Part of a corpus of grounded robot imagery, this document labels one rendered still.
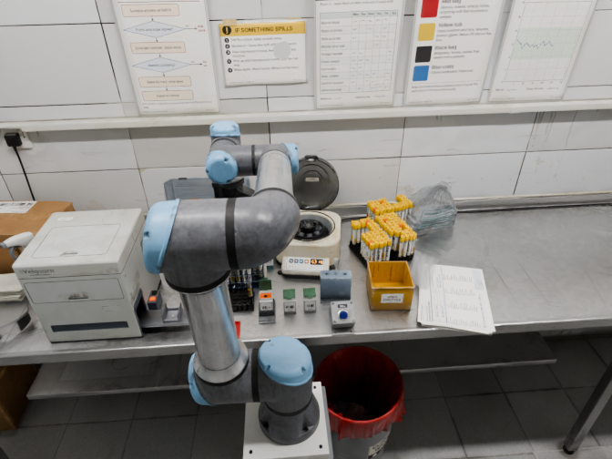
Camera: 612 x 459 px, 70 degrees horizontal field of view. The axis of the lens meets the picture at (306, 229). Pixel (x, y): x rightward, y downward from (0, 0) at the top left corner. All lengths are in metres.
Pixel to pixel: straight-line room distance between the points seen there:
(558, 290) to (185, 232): 1.34
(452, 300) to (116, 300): 1.03
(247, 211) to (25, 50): 1.27
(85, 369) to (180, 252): 1.66
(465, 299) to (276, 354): 0.76
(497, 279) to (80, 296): 1.34
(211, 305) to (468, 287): 1.01
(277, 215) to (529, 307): 1.09
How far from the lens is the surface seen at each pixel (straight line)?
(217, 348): 0.88
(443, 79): 1.74
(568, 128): 2.06
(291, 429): 1.09
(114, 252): 1.29
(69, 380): 2.28
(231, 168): 1.02
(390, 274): 1.51
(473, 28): 1.72
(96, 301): 1.38
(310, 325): 1.38
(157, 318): 1.43
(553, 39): 1.86
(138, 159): 1.81
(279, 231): 0.67
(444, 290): 1.54
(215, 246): 0.66
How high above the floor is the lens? 1.88
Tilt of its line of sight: 34 degrees down
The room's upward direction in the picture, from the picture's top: 1 degrees counter-clockwise
